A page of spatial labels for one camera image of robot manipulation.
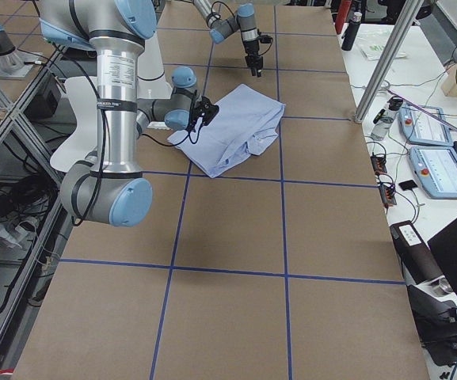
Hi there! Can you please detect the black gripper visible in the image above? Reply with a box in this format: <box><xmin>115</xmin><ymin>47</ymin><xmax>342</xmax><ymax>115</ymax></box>
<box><xmin>186</xmin><ymin>96</ymin><xmax>219</xmax><ymax>132</ymax></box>
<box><xmin>242</xmin><ymin>34</ymin><xmax>272</xmax><ymax>77</ymax></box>

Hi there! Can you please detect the light blue striped shirt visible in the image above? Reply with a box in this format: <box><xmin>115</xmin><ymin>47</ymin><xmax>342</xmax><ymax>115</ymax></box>
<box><xmin>168</xmin><ymin>84</ymin><xmax>286</xmax><ymax>178</ymax></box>

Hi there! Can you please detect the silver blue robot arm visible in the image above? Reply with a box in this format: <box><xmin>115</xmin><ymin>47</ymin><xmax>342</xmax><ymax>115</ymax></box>
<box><xmin>192</xmin><ymin>0</ymin><xmax>273</xmax><ymax>78</ymax></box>
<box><xmin>38</xmin><ymin>1</ymin><xmax>219</xmax><ymax>227</ymax></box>

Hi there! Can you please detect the black thermos bottle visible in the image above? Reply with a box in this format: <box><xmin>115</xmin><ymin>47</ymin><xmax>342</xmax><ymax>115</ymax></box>
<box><xmin>341</xmin><ymin>11</ymin><xmax>363</xmax><ymax>51</ymax></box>

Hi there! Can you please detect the red bottle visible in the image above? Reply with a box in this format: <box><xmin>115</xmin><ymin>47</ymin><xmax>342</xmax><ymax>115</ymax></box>
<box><xmin>334</xmin><ymin>0</ymin><xmax>352</xmax><ymax>35</ymax></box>

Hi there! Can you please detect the white chair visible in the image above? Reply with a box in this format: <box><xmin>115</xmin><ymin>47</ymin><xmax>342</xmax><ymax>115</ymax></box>
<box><xmin>49</xmin><ymin>75</ymin><xmax>102</xmax><ymax>173</ymax></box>

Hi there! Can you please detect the clear water bottle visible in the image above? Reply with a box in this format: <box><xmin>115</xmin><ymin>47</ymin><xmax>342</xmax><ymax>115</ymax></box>
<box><xmin>370</xmin><ymin>96</ymin><xmax>403</xmax><ymax>141</ymax></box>

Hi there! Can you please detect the upper blue teach pendant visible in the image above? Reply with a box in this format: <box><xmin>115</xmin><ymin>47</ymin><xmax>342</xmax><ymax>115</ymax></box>
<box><xmin>398</xmin><ymin>103</ymin><xmax>453</xmax><ymax>147</ymax></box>

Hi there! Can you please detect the blue teach pendant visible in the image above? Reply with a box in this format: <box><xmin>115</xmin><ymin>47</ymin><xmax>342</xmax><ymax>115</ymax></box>
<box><xmin>409</xmin><ymin>146</ymin><xmax>457</xmax><ymax>200</ymax></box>
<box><xmin>398</xmin><ymin>103</ymin><xmax>453</xmax><ymax>147</ymax></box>

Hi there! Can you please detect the lower blue teach pendant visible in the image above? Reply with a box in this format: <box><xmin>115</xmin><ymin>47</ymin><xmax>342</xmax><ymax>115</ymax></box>
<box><xmin>409</xmin><ymin>146</ymin><xmax>457</xmax><ymax>200</ymax></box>

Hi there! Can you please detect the black device white label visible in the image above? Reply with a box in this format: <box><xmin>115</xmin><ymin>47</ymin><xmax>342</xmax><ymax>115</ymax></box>
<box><xmin>390</xmin><ymin>221</ymin><xmax>443</xmax><ymax>283</ymax></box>

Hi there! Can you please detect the aluminium frame post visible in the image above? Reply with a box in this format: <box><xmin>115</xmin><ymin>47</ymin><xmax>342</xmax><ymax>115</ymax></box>
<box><xmin>353</xmin><ymin>0</ymin><xmax>423</xmax><ymax>124</ymax></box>

